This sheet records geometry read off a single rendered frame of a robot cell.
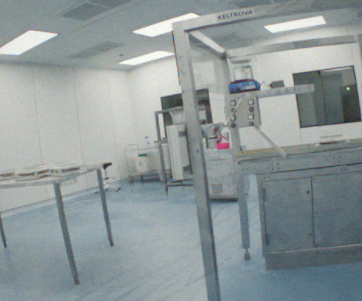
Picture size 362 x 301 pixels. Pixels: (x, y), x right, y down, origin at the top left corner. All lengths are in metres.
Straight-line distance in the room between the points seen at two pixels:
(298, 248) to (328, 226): 0.27
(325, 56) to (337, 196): 5.33
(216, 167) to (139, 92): 4.65
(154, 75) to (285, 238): 7.07
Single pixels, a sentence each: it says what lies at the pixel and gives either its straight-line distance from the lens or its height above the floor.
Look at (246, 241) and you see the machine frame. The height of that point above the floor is 0.16.
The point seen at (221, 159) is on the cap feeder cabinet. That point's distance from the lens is 5.13.
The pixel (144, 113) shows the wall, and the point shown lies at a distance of 9.25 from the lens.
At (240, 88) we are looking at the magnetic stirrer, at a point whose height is 1.32.
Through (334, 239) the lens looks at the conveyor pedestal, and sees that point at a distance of 2.60.
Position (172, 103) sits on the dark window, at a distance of 8.78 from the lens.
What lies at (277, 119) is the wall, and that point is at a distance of 7.72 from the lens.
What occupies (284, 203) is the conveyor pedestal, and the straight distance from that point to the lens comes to 2.52.
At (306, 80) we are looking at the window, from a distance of 7.59.
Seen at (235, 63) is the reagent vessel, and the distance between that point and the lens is 2.51.
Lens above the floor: 1.09
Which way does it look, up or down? 3 degrees down
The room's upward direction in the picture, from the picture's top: 7 degrees counter-clockwise
